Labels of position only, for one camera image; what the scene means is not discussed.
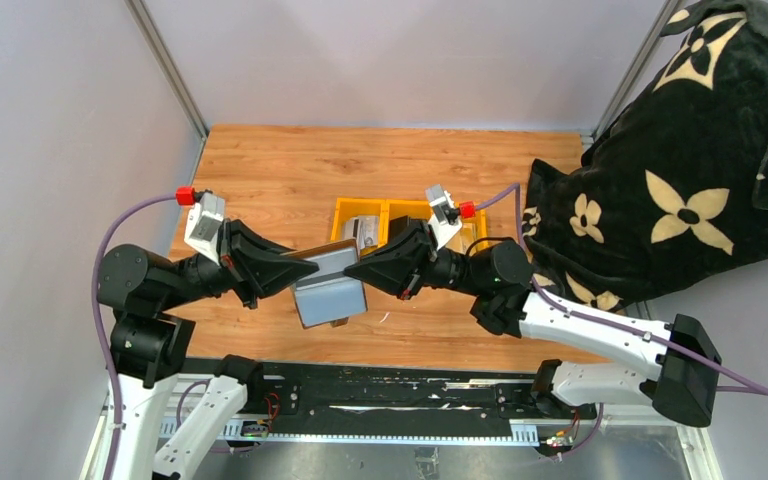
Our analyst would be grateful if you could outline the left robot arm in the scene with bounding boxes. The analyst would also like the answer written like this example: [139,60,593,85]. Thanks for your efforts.
[96,220,319,479]

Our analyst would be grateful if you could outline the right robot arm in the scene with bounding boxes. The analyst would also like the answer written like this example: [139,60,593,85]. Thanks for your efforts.
[344,220,722,428]

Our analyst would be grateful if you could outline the silver cards in left bin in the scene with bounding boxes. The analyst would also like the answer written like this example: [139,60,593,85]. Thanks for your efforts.
[341,215,380,252]

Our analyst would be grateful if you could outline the middle yellow bin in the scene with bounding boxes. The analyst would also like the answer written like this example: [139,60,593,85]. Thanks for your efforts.
[384,199,432,242]

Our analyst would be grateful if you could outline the left yellow bin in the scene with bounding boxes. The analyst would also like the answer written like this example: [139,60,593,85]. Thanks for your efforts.
[330,197,389,255]

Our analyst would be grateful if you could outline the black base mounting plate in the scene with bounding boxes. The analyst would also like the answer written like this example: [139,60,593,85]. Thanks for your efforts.
[178,357,599,439]

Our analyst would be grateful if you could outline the black floral blanket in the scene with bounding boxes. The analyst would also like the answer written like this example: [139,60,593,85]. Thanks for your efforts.
[522,1,768,311]

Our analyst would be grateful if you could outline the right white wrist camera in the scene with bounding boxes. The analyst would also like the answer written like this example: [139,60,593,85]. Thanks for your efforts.
[425,184,463,250]

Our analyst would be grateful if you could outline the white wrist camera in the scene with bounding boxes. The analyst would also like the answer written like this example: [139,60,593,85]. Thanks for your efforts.
[184,191,226,265]
[425,184,463,250]

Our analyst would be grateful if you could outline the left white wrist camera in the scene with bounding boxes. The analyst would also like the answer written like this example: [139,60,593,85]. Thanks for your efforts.
[184,191,226,265]

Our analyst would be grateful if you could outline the aluminium frame rail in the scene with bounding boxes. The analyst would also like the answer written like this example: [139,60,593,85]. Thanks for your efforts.
[79,370,726,480]

